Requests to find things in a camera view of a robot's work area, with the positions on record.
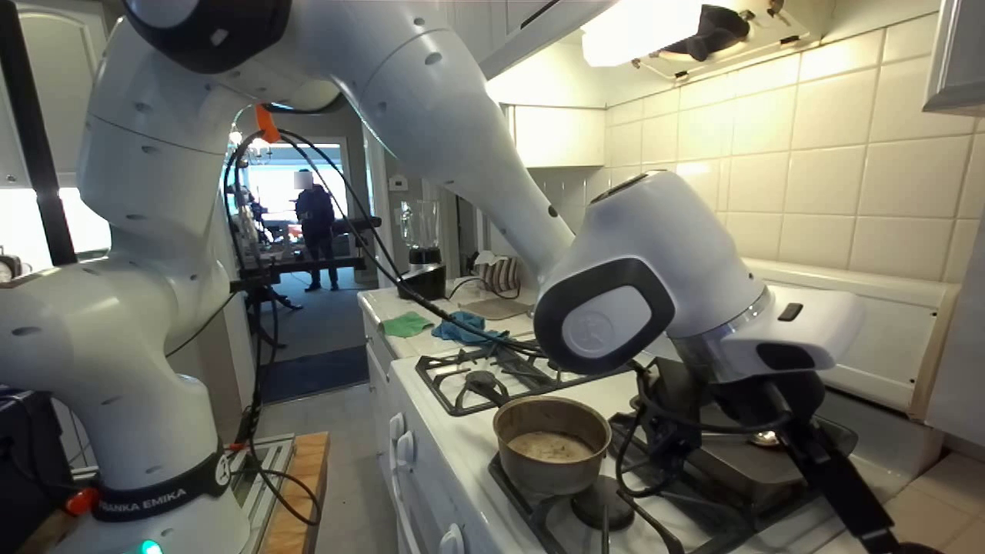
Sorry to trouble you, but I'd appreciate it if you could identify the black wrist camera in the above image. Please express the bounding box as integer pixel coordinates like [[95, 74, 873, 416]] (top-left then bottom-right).
[[636, 356, 709, 456]]

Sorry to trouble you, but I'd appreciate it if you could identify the small metal saucepan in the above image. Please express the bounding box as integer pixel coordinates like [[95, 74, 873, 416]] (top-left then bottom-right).
[[491, 396, 612, 499]]

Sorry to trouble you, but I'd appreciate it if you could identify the green sponge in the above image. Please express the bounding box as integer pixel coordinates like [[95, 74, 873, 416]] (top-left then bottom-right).
[[382, 311, 429, 340]]

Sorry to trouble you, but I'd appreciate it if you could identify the white gas stove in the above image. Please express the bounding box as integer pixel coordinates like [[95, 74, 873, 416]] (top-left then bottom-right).
[[357, 254, 963, 554]]

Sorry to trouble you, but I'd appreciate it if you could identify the right black burner grate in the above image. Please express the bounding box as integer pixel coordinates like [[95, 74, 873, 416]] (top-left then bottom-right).
[[489, 416, 838, 554]]

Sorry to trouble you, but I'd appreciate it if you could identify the dark baking tray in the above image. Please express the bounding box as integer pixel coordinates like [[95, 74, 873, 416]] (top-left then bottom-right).
[[646, 416, 814, 521]]

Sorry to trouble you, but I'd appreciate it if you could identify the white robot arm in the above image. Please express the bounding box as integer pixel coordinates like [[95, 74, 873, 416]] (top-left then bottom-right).
[[0, 0, 897, 554]]

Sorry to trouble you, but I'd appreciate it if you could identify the blue cloth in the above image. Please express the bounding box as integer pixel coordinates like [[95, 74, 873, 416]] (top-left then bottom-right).
[[429, 311, 503, 349]]

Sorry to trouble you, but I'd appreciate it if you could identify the person in dark clothes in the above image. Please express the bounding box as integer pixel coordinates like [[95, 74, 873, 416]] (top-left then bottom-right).
[[293, 168, 334, 291]]

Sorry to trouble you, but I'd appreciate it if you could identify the left black burner grate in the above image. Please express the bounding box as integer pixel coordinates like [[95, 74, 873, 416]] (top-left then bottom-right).
[[416, 341, 582, 416]]

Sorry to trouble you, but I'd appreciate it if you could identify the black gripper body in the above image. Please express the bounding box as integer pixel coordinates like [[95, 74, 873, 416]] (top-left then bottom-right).
[[767, 381, 902, 554]]

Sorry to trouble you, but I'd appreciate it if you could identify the black burner grate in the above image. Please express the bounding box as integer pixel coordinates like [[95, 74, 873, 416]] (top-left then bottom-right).
[[489, 416, 838, 554], [416, 341, 582, 416]]

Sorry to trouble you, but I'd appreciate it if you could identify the range hood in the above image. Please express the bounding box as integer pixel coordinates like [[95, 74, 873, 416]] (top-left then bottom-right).
[[454, 0, 941, 110]]

